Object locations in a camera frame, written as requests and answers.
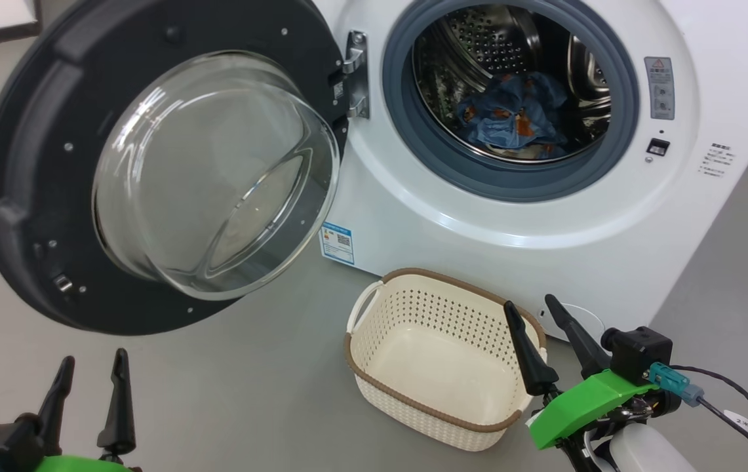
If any blue energy label sticker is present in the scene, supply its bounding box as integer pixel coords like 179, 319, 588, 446
319, 222, 355, 266

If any metal door hinge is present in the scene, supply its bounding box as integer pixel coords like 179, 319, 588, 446
341, 30, 371, 119

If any steel washing machine drum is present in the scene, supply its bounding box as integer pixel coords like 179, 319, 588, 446
412, 5, 612, 165

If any black round washer door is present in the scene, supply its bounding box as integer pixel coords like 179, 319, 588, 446
0, 0, 349, 336

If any white cable tag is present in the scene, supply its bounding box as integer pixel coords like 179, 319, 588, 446
722, 410, 748, 453

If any white front-load washing machine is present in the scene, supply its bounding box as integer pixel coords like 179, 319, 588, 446
311, 0, 748, 342

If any grey warning sticker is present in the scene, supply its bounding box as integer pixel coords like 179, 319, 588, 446
644, 56, 676, 121

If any blue bear-print garment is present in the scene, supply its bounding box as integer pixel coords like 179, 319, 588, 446
456, 98, 568, 160
472, 72, 569, 122

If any teal right cable connector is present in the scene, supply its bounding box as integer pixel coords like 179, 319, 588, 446
648, 363, 704, 407

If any round white filter cover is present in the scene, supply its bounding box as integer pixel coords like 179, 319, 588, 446
541, 303, 605, 342

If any cream perforated laundry basket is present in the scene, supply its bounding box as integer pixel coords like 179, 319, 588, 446
344, 267, 548, 452

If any thin black cable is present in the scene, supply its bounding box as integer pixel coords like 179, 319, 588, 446
669, 366, 748, 472

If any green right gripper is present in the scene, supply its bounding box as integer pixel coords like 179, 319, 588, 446
503, 294, 679, 472

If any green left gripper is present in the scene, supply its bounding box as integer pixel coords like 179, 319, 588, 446
33, 348, 142, 472

